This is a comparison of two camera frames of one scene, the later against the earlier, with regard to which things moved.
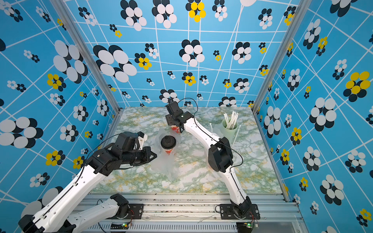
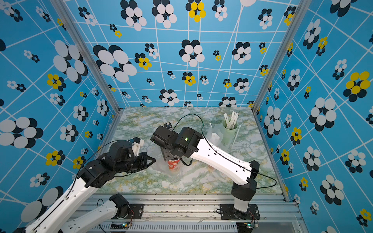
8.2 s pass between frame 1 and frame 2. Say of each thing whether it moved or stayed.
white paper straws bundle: stayed
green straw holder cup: stayed
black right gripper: moved
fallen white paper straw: stayed
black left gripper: moved
